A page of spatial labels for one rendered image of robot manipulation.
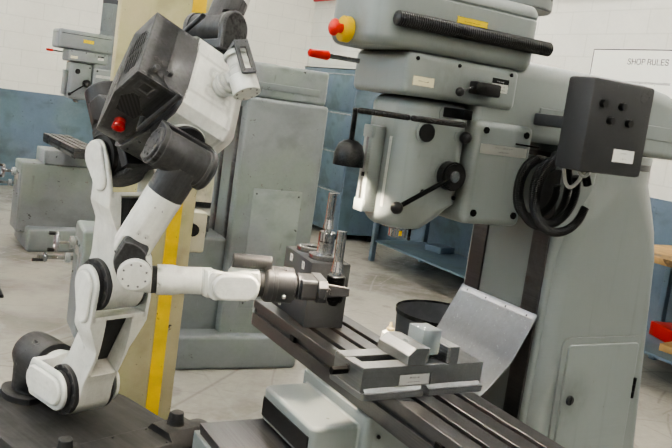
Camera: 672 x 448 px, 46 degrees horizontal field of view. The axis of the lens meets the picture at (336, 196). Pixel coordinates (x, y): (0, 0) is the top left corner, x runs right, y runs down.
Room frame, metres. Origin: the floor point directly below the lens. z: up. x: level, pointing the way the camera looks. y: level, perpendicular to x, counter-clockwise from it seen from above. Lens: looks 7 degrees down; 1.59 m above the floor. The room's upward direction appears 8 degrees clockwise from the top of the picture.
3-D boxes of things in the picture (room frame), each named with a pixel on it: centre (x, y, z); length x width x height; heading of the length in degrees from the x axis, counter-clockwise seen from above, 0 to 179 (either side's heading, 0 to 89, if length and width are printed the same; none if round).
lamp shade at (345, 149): (1.87, -0.02, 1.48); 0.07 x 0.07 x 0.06
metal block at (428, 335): (1.84, -0.25, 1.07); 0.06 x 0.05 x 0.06; 31
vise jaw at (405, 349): (1.81, -0.21, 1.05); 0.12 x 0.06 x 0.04; 31
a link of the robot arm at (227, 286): (1.87, 0.22, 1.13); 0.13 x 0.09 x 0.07; 105
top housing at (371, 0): (2.00, -0.18, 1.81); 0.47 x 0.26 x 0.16; 120
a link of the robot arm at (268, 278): (1.91, 0.17, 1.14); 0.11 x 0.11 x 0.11; 15
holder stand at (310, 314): (2.29, 0.03, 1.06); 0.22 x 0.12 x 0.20; 24
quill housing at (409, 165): (1.99, -0.17, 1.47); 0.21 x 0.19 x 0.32; 30
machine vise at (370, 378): (1.82, -0.23, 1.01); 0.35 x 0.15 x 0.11; 121
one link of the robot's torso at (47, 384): (2.26, 0.69, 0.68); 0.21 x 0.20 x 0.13; 49
